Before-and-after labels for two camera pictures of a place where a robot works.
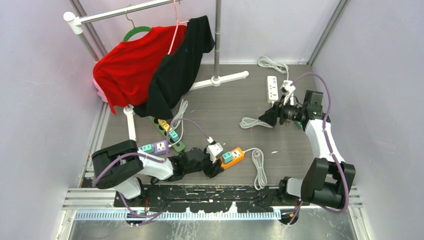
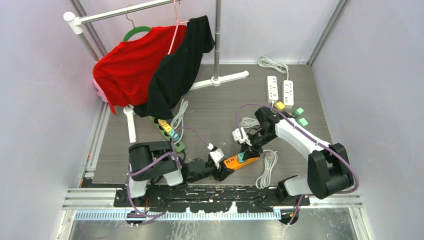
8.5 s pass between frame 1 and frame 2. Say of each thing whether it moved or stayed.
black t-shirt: stayed
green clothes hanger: stayed
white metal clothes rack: stayed
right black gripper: moved
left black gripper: moved
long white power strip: moved
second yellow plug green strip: stayed
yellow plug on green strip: stayed
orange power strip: moved
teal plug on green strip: stayed
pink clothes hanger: stayed
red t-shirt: stayed
